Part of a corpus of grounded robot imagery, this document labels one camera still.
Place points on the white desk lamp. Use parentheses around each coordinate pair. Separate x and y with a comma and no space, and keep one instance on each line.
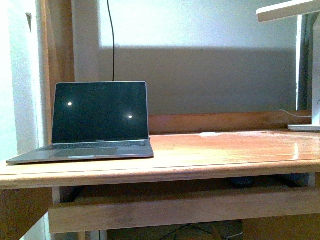
(307,55)

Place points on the wooden pull-out keyboard tray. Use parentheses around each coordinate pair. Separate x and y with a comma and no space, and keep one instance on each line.
(138,211)

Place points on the wooden desk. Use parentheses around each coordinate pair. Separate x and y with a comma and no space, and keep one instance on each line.
(188,148)

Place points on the grey open laptop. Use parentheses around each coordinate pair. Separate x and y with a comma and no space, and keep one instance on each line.
(96,120)

